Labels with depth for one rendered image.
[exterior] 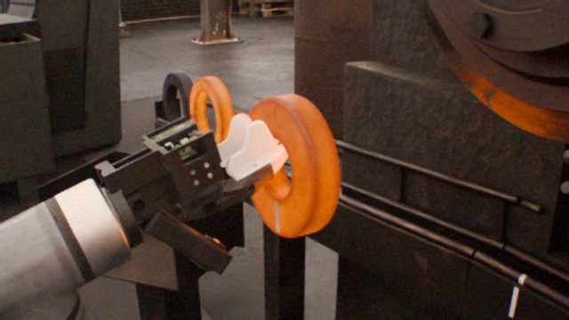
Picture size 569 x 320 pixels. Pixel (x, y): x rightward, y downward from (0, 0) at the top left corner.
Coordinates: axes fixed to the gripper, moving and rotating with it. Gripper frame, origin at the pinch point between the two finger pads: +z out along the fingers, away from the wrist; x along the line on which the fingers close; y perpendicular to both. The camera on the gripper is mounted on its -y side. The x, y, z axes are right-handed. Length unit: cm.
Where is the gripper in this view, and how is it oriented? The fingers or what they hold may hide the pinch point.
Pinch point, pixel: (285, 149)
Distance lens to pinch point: 65.9
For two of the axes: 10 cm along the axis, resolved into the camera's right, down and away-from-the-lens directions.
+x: -5.3, -2.7, 8.1
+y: -2.4, -8.6, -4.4
